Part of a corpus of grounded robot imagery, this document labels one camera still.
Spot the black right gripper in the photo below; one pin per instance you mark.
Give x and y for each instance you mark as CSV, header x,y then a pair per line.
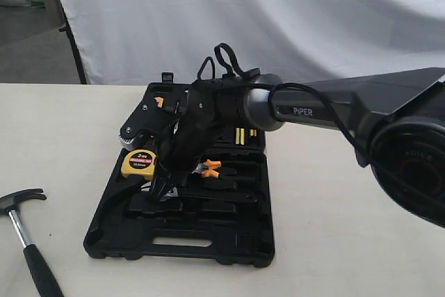
x,y
183,129

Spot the orange handled combination pliers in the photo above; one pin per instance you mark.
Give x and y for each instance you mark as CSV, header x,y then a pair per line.
x,y
222,171

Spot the steel claw hammer black grip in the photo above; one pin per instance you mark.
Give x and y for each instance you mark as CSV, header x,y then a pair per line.
x,y
44,279

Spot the yellow utility knife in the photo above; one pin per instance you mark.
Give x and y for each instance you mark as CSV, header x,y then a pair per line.
x,y
159,101

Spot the long yellow black screwdriver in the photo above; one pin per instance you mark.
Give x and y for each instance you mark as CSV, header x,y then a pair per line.
x,y
240,136

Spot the yellow 2m tape measure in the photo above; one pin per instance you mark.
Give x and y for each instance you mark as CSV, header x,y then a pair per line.
x,y
139,162

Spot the black plastic tool case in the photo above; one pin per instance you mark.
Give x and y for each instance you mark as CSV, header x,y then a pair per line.
x,y
128,224

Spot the chrome adjustable wrench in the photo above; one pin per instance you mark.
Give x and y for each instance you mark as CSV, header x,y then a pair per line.
x,y
210,195

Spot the white backdrop cloth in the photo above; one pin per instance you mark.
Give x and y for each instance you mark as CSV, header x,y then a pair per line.
x,y
131,42

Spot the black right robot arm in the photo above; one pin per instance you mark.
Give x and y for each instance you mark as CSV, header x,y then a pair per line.
x,y
394,121

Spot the black backdrop stand pole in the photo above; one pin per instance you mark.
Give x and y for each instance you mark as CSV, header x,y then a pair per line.
x,y
66,28

